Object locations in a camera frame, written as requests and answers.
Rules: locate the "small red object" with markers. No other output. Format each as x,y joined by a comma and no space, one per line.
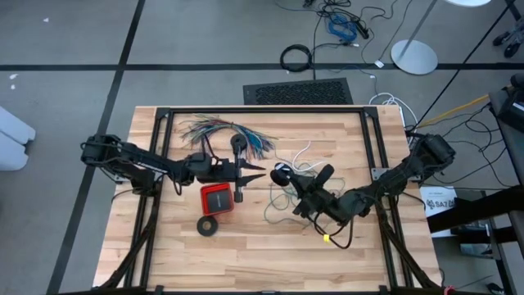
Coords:
449,290

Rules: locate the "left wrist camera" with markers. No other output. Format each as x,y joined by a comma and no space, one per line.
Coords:
238,194

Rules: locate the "black equipment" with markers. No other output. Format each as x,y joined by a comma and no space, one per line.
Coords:
513,108

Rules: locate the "black wheeled base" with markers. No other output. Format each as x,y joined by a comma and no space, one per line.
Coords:
509,41

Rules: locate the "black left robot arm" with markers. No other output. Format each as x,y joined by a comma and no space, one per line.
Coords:
135,157

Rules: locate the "red and black box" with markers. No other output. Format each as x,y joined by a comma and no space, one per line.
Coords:
217,199

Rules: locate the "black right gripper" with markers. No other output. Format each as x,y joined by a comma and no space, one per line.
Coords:
313,196

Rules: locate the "black power strip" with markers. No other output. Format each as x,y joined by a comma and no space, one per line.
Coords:
362,30

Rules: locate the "black beam structure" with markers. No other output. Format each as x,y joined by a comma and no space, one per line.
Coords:
471,210

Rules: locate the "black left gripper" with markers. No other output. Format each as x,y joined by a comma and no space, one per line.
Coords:
225,171

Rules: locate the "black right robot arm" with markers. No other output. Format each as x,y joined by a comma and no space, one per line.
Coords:
393,180

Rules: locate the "yellow floor strip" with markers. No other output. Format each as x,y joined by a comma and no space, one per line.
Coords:
454,110

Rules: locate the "black tape roll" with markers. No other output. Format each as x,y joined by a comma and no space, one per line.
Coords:
201,226

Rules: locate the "white foam block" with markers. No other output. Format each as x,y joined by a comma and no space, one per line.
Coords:
12,139

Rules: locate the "grey round-base stand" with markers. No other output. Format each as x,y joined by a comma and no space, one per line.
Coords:
414,57

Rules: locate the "white paper sign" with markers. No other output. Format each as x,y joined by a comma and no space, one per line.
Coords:
440,202

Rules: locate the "black thin pole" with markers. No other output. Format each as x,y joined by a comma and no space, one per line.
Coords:
462,63

